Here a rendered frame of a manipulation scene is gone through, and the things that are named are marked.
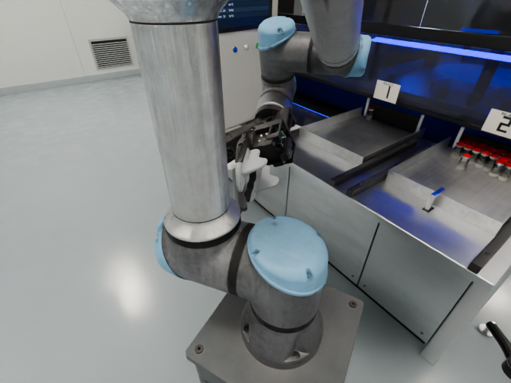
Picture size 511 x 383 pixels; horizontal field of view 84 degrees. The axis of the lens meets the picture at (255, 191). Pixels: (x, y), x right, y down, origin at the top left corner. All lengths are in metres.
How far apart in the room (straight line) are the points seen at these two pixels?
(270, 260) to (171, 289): 1.30
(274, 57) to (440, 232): 0.51
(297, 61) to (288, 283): 0.42
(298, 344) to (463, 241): 0.41
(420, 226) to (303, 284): 0.40
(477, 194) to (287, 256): 0.62
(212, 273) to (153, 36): 0.31
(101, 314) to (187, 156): 1.42
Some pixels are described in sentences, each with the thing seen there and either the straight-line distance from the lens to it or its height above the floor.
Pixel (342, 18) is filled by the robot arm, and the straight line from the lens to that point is 0.41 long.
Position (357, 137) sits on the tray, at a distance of 1.05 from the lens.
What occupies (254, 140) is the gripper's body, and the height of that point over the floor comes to 1.07.
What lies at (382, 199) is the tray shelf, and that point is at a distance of 0.77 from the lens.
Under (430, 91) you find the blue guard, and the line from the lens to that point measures 1.03.
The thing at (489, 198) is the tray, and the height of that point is 0.88.
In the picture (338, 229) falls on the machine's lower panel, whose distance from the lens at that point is 1.45.
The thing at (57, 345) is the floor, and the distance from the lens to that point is 1.70.
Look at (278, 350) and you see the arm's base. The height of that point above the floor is 0.84.
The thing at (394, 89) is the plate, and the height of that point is 1.03.
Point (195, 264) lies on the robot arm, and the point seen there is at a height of 0.98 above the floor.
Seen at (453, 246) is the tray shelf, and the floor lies 0.88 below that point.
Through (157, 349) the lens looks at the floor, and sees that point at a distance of 1.50.
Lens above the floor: 1.31
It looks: 36 degrees down
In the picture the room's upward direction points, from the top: straight up
